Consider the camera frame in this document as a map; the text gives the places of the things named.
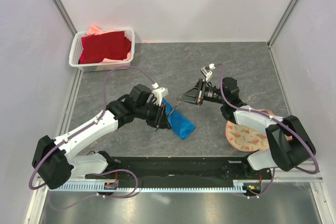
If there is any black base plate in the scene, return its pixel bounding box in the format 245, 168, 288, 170
103, 155, 272, 180

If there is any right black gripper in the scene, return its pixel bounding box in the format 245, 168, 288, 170
177, 79, 226, 105

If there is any blue cloth napkin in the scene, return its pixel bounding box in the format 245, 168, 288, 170
162, 99, 196, 140

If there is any red cloth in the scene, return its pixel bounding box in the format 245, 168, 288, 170
79, 31, 132, 64

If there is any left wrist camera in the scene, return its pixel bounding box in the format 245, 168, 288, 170
152, 82, 169, 105

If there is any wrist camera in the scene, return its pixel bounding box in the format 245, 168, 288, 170
152, 82, 169, 105
200, 63, 216, 82

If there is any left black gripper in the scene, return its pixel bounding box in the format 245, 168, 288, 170
135, 100, 171, 130

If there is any grey slotted cable duct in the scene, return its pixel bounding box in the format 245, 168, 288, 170
54, 177, 254, 193

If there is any floral round pot holder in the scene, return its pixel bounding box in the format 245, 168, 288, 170
225, 108, 276, 153

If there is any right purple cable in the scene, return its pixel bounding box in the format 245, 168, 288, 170
209, 62, 320, 198

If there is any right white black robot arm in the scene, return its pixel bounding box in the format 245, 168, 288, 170
178, 77, 316, 179

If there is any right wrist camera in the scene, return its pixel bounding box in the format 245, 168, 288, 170
200, 63, 216, 82

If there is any white plastic basket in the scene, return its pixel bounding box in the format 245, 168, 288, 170
69, 26, 135, 71

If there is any pink cloth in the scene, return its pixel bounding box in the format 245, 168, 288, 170
87, 25, 115, 36

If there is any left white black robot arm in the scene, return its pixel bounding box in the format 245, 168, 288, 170
29, 92, 171, 190

